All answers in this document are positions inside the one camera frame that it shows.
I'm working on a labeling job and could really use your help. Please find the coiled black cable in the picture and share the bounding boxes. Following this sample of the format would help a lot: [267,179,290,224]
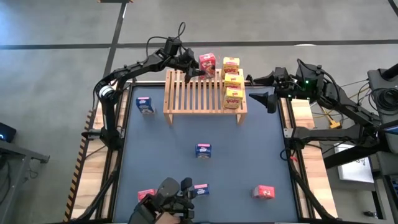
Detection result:
[369,88,398,113]

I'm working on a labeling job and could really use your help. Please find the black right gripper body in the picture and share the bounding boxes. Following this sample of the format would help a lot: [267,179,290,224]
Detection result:
[273,67,299,97]

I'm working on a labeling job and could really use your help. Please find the person's hand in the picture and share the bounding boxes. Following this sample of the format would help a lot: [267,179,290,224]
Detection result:
[155,211,184,224]

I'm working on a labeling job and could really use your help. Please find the grey equipment stand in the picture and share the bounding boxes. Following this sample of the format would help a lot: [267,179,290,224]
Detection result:
[366,63,398,122]

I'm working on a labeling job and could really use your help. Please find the white paper sheet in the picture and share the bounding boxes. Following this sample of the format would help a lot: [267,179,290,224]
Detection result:
[334,142,375,184]

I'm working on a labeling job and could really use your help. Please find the red Froot Loops cereal box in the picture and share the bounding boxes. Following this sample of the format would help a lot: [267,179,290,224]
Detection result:
[137,188,158,202]
[252,184,276,200]
[198,52,217,79]

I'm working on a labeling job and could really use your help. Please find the wooden slatted shelf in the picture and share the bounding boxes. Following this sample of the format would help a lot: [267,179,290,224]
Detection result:
[164,68,249,126]

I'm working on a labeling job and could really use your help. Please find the yellow Corn Pops cereal box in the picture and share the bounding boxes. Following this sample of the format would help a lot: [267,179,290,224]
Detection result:
[223,86,244,110]
[223,73,244,91]
[221,57,241,75]

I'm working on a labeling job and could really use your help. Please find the dark grey side cart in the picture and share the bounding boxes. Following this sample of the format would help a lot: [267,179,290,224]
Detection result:
[0,139,50,224]

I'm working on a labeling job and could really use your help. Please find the black device with blue light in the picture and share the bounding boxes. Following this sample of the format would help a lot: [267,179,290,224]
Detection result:
[0,122,17,143]

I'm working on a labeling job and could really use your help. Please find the blue Frosted Flakes cereal box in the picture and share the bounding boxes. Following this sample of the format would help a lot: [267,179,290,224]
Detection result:
[192,183,211,198]
[195,143,212,159]
[136,96,155,114]

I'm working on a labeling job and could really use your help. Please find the black table frame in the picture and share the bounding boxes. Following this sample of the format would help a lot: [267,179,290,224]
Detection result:
[70,74,335,224]

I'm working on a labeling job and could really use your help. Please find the black support beam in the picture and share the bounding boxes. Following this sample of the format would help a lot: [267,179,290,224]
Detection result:
[323,141,392,169]

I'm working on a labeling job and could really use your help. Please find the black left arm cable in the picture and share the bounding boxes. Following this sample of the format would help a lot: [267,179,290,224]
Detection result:
[145,21,187,50]

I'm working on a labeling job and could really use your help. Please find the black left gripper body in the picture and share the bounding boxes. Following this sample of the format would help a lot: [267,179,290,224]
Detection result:
[174,49,193,72]

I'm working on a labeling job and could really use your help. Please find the yellow black striped strip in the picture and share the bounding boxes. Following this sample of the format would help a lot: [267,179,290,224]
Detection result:
[63,108,96,222]

